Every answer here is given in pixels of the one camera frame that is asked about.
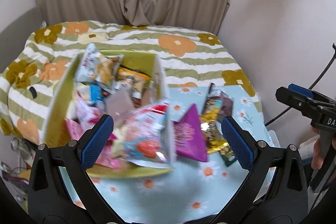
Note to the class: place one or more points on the light blue daisy cloth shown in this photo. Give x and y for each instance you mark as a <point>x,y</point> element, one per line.
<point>192,190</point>

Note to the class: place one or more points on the gold Pillows snack bag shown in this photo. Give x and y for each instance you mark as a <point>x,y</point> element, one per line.
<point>214,139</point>

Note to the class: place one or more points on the translucent pale snack pouch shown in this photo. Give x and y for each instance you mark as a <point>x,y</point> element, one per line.
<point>119,106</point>

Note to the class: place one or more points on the red white snack bag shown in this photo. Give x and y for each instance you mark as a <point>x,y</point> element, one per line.
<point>146,137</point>

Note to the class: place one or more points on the pink striped snack bag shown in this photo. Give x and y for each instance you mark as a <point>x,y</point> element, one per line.
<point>81,117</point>

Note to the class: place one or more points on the orange chips bag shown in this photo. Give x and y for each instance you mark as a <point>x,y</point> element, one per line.
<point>133,81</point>

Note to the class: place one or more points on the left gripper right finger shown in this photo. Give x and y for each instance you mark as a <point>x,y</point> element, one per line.
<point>274,190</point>

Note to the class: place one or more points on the purple potato chips bag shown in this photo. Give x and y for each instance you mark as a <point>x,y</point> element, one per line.
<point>189,140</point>

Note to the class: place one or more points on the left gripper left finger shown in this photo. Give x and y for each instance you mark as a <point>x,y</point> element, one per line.
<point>48,198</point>

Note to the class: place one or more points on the blue white snack bag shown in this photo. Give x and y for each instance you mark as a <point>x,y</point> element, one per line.
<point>92,95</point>

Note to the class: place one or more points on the dark brown snack bag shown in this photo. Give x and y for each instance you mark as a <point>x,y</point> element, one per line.
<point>223,103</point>

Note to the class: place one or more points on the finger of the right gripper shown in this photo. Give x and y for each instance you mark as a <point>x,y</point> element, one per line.
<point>301,90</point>
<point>294,100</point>

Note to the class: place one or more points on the person's right hand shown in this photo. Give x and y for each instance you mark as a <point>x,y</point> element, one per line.
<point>317,160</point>

